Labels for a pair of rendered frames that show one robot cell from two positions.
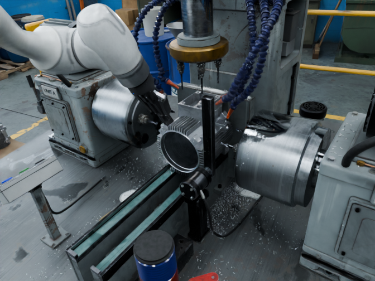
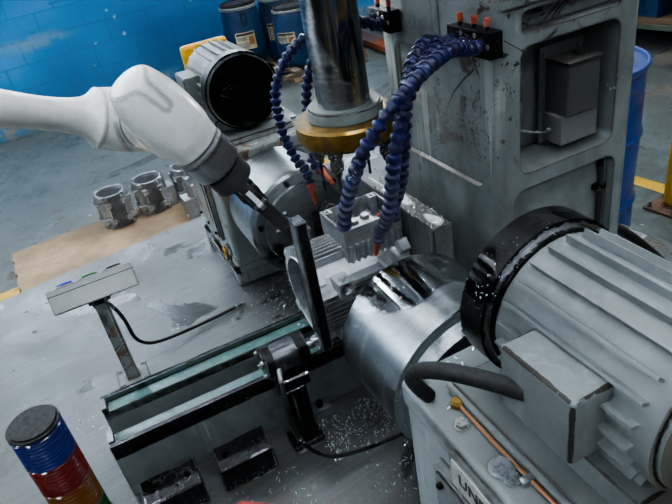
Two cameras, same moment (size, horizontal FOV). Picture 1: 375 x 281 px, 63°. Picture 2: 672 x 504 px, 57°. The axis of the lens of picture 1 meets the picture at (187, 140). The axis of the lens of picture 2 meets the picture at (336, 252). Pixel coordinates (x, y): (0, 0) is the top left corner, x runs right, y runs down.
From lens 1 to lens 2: 56 cm
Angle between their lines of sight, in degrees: 27
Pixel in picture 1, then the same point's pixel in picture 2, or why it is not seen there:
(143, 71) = (215, 163)
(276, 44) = (499, 128)
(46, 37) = (88, 106)
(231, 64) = (447, 151)
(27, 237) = (105, 365)
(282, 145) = (396, 329)
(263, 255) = not seen: outside the picture
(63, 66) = (113, 145)
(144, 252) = (15, 428)
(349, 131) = not seen: hidden behind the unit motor
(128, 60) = (180, 148)
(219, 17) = not seen: hidden behind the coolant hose
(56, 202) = (163, 326)
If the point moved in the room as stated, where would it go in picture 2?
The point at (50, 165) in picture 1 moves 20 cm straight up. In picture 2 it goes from (120, 274) to (83, 187)
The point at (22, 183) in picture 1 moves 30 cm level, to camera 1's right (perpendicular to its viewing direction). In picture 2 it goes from (75, 292) to (194, 317)
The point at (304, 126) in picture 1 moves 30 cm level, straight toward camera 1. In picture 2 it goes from (449, 306) to (271, 434)
